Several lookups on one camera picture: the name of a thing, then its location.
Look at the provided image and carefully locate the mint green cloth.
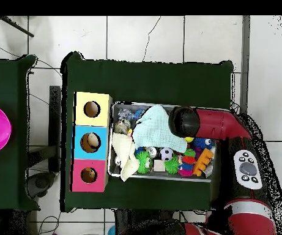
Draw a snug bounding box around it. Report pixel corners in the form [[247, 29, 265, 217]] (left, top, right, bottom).
[[132, 104, 188, 154]]

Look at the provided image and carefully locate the cream yellow cloth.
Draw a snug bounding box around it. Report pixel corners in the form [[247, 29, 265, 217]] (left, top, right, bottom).
[[111, 132, 140, 182]]

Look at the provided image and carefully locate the brown plush toy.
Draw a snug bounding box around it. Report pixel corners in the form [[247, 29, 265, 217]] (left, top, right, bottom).
[[83, 168, 97, 182]]

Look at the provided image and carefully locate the wooden box with three holes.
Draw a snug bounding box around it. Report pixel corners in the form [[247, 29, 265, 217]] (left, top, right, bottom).
[[70, 91, 113, 193]]

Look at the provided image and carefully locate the shallow mesh bin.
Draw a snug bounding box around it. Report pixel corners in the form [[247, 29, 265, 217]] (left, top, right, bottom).
[[107, 101, 216, 183]]

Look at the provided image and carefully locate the silver drink can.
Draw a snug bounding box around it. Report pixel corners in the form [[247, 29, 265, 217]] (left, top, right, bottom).
[[146, 146, 158, 158]]

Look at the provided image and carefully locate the green spiky ball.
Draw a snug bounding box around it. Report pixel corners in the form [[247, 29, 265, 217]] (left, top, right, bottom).
[[134, 150, 154, 175]]

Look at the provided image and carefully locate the small soccer ball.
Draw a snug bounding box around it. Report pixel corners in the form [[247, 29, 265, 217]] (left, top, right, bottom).
[[159, 147, 174, 162]]

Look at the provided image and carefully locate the dark green table cloth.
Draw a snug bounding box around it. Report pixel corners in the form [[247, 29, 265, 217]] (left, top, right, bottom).
[[60, 51, 234, 213], [0, 54, 40, 212]]

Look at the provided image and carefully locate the blue spiky ball with eyes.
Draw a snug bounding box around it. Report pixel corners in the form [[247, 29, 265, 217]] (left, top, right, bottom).
[[192, 137, 216, 150]]

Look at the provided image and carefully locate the orange toy brick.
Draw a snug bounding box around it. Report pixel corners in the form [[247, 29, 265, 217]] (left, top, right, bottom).
[[192, 148, 214, 177]]

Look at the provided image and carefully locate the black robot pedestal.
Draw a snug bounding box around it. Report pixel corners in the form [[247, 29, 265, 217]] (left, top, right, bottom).
[[114, 209, 180, 235]]

